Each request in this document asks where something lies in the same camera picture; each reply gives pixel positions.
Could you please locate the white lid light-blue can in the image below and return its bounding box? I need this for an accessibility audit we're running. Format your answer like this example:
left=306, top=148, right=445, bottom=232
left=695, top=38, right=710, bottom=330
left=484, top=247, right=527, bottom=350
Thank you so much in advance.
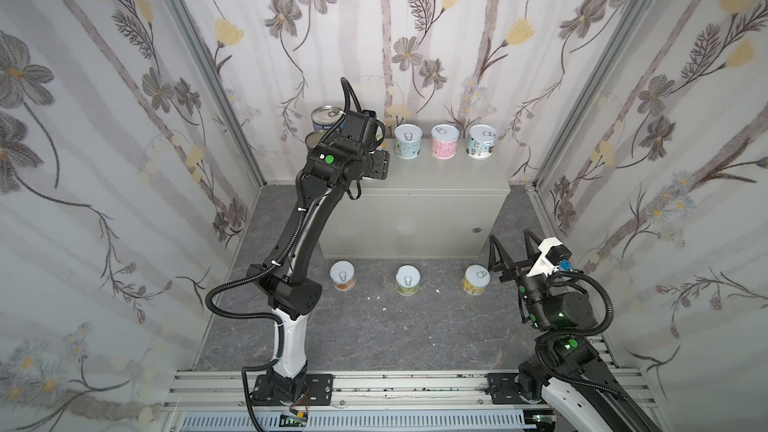
left=394, top=124, right=423, bottom=160

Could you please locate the white lid pink-red can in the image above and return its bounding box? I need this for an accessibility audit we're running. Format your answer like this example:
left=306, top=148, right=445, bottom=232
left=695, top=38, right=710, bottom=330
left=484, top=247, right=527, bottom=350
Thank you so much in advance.
left=430, top=124, right=460, bottom=160

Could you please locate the blue labelled tall can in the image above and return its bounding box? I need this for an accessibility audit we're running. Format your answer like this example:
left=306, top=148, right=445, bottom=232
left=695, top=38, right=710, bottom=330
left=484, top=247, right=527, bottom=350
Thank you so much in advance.
left=310, top=105, right=344, bottom=131

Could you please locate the dark labelled tall can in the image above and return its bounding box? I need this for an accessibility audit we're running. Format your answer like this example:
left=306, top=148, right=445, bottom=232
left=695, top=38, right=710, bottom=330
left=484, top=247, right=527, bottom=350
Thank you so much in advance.
left=305, top=130, right=326, bottom=153

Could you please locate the white lid green can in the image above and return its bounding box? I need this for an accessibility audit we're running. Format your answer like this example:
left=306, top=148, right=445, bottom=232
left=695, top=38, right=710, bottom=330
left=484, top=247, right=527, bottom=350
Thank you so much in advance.
left=395, top=265, right=421, bottom=296

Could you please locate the white lid teal can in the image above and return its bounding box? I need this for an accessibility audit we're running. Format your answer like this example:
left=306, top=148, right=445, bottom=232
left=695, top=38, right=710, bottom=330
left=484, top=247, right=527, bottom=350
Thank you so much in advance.
left=466, top=124, right=498, bottom=160

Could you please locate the white lid orange can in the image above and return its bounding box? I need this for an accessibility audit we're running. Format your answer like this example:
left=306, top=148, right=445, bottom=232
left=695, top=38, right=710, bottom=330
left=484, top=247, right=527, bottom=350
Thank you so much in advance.
left=329, top=261, right=356, bottom=291

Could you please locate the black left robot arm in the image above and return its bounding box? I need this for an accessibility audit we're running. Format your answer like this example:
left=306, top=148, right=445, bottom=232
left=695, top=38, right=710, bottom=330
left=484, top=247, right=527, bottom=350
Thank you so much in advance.
left=247, top=110, right=389, bottom=402

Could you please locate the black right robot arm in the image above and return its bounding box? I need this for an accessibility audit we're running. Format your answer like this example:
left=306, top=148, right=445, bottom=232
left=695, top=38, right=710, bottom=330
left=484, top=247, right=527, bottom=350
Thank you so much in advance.
left=488, top=229, right=659, bottom=431

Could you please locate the white lid yellow can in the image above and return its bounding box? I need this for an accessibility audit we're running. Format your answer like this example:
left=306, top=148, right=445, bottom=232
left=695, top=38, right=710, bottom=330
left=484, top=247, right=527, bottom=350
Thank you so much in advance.
left=462, top=264, right=491, bottom=296

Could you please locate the grey metal cabinet box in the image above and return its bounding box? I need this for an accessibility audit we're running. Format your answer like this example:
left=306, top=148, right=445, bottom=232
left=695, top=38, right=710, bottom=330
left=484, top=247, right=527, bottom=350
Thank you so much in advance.
left=319, top=140, right=510, bottom=259

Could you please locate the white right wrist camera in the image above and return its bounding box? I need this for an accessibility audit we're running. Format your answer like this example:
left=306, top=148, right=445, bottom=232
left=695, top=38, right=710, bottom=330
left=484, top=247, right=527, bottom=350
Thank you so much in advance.
left=526, top=237, right=573, bottom=278

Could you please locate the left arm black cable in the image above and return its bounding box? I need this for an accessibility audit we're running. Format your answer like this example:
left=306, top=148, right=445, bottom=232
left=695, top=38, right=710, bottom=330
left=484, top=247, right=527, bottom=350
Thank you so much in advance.
left=203, top=76, right=367, bottom=432

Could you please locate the white slotted cable duct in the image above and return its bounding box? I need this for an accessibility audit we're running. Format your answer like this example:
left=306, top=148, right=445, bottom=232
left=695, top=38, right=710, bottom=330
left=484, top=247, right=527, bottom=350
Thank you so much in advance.
left=179, top=410, right=538, bottom=432

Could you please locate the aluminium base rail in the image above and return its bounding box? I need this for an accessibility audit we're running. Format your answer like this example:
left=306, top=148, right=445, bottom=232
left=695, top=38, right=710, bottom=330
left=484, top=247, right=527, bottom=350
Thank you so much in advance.
left=155, top=370, right=573, bottom=431

